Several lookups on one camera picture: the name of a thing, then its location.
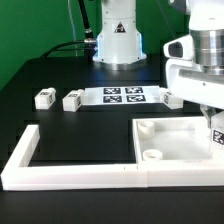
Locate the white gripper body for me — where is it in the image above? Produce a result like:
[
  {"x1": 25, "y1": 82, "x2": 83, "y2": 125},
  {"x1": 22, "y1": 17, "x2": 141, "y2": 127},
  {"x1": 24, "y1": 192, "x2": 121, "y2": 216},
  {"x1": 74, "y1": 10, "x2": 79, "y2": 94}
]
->
[{"x1": 163, "y1": 35, "x2": 224, "y2": 109}]

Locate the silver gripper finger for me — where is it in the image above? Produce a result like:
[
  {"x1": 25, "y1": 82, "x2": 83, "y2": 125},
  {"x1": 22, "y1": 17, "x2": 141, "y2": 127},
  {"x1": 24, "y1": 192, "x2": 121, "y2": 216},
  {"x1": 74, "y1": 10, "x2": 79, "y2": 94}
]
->
[{"x1": 200, "y1": 105, "x2": 215, "y2": 127}]

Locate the white square tabletop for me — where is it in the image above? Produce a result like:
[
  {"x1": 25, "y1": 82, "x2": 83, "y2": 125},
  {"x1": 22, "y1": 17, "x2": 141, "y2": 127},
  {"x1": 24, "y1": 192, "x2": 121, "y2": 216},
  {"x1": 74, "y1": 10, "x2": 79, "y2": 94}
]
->
[{"x1": 132, "y1": 116, "x2": 224, "y2": 164}]

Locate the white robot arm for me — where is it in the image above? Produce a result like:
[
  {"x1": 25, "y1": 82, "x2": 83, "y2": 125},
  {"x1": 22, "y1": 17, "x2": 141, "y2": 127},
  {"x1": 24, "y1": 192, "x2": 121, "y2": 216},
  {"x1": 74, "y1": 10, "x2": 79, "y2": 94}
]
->
[{"x1": 93, "y1": 0, "x2": 224, "y2": 128}]

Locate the white AprilTag marker sheet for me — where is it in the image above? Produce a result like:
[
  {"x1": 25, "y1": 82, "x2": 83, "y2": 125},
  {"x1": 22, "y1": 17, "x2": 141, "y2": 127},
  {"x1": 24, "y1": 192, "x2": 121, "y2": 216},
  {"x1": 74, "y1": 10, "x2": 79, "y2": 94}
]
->
[{"x1": 83, "y1": 86, "x2": 160, "y2": 105}]

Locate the white L-shaped obstacle fixture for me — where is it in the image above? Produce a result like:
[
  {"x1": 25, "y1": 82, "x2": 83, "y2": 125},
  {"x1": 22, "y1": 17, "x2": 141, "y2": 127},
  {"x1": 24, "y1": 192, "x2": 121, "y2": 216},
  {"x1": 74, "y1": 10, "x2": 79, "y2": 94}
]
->
[{"x1": 1, "y1": 125, "x2": 224, "y2": 191}]

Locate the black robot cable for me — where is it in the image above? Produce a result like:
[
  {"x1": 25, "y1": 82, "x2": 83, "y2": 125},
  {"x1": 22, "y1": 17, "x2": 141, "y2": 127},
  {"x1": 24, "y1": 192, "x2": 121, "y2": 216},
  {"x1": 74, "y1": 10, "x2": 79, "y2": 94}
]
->
[{"x1": 41, "y1": 0, "x2": 98, "y2": 58}]

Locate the thin white cable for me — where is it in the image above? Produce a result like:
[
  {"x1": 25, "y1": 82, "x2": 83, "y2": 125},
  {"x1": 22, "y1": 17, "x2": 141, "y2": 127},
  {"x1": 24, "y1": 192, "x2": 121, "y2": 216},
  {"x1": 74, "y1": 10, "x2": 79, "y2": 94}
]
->
[{"x1": 67, "y1": 0, "x2": 78, "y2": 57}]

